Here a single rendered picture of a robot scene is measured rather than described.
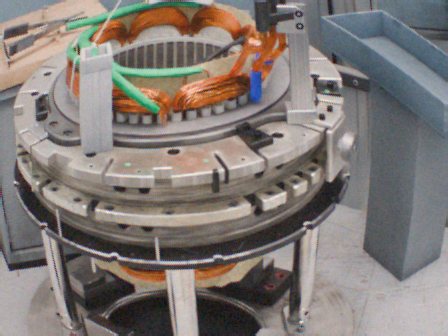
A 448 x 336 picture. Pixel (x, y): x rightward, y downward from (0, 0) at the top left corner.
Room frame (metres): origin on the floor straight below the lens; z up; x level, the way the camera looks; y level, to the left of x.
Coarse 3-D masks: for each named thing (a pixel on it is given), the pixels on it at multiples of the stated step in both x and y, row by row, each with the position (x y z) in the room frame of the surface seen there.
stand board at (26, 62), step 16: (80, 0) 1.30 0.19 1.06; (96, 0) 1.29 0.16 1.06; (32, 16) 1.27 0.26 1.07; (64, 16) 1.25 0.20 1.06; (80, 16) 1.23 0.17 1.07; (32, 32) 1.21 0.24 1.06; (64, 32) 1.18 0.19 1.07; (80, 32) 1.18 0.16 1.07; (32, 48) 1.15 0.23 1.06; (48, 48) 1.14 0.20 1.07; (64, 48) 1.13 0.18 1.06; (0, 64) 1.12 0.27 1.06; (16, 64) 1.11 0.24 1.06; (32, 64) 1.10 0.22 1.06; (0, 80) 1.09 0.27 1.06; (16, 80) 1.10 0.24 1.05
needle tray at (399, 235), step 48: (336, 48) 1.17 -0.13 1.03; (384, 48) 1.20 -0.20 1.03; (432, 48) 1.15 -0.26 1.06; (384, 96) 1.11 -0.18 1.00; (432, 96) 1.00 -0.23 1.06; (384, 144) 1.11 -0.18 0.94; (432, 144) 1.07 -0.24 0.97; (384, 192) 1.11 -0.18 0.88; (432, 192) 1.07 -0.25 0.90; (384, 240) 1.10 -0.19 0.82; (432, 240) 1.08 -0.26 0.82
